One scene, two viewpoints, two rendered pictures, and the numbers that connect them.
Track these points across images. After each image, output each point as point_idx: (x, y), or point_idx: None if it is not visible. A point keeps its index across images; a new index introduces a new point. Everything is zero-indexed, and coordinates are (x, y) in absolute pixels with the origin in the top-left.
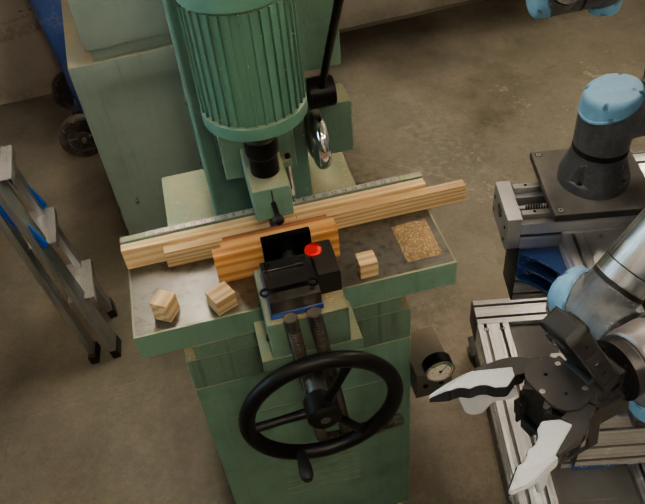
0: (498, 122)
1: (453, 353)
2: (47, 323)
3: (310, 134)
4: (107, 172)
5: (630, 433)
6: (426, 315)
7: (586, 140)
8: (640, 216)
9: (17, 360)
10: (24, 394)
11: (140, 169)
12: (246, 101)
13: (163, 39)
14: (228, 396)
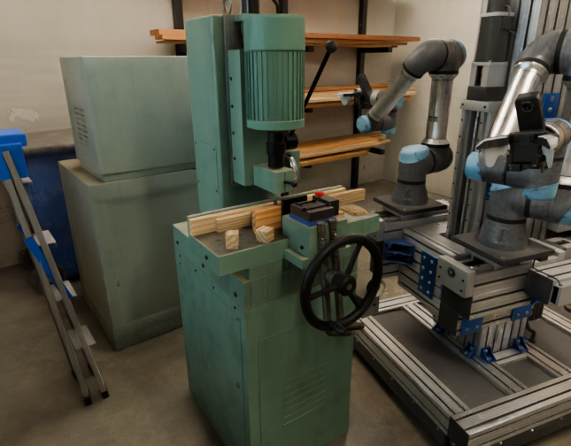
0: None
1: None
2: (41, 388)
3: None
4: (102, 261)
5: (493, 286)
6: None
7: (407, 173)
8: (497, 119)
9: (19, 417)
10: (30, 437)
11: (123, 259)
12: (285, 103)
13: (147, 172)
14: (261, 318)
